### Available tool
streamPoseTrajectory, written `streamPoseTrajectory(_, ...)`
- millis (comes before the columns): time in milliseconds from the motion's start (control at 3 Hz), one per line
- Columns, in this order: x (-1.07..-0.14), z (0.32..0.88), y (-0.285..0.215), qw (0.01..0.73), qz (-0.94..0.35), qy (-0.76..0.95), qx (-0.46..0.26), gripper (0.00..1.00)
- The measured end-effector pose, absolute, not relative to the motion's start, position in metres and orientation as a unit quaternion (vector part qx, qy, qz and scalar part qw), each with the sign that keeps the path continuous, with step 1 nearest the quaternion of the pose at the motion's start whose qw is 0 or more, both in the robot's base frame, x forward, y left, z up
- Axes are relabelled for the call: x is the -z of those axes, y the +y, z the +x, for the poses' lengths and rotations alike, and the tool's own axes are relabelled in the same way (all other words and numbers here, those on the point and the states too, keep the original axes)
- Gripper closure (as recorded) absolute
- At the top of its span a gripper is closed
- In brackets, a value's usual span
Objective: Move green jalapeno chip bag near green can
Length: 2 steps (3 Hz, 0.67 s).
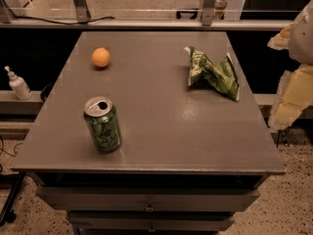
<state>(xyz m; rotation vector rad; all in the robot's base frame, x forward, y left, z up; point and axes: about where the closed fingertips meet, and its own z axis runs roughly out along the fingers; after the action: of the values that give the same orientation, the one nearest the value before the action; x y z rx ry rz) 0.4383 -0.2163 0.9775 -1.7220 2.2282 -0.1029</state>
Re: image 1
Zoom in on drawer knob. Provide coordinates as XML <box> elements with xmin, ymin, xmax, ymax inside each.
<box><xmin>145</xmin><ymin>202</ymin><xmax>155</xmax><ymax>212</ymax></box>
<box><xmin>148</xmin><ymin>225</ymin><xmax>157</xmax><ymax>233</ymax></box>

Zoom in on orange fruit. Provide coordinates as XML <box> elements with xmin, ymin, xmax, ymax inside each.
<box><xmin>92</xmin><ymin>48</ymin><xmax>111</xmax><ymax>68</ymax></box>

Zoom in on top drawer knob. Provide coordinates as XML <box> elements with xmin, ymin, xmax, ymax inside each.
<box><xmin>145</xmin><ymin>202</ymin><xmax>155</xmax><ymax>212</ymax></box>

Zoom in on white pump bottle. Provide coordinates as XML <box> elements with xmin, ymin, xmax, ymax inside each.
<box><xmin>5</xmin><ymin>66</ymin><xmax>32</xmax><ymax>101</ymax></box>

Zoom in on green soda can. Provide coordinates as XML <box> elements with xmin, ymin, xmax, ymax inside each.
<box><xmin>83</xmin><ymin>96</ymin><xmax>121</xmax><ymax>153</ymax></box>

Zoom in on metal frame post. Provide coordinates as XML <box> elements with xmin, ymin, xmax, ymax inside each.
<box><xmin>72</xmin><ymin>0</ymin><xmax>91</xmax><ymax>24</ymax></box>
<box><xmin>201</xmin><ymin>0</ymin><xmax>216</xmax><ymax>26</ymax></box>

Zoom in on grey drawer cabinet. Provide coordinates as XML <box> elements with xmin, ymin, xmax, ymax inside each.
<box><xmin>13</xmin><ymin>31</ymin><xmax>285</xmax><ymax>235</ymax></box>

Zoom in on lower drawer knob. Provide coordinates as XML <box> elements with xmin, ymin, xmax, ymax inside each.
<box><xmin>148</xmin><ymin>225</ymin><xmax>157</xmax><ymax>233</ymax></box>

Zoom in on metal frame post right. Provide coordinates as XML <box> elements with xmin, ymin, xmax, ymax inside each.
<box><xmin>201</xmin><ymin>0</ymin><xmax>216</xmax><ymax>26</ymax></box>

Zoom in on green jalapeno chip bag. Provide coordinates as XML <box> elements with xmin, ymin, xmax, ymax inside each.
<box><xmin>185</xmin><ymin>46</ymin><xmax>240</xmax><ymax>102</ymax></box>

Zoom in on metal frame post left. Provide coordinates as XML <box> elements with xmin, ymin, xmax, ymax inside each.
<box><xmin>72</xmin><ymin>0</ymin><xmax>91</xmax><ymax>24</ymax></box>

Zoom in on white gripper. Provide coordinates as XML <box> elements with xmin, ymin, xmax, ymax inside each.
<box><xmin>267</xmin><ymin>0</ymin><xmax>313</xmax><ymax>130</ymax></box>

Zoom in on black cable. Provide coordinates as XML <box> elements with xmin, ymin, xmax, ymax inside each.
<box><xmin>0</xmin><ymin>0</ymin><xmax>115</xmax><ymax>25</ymax></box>

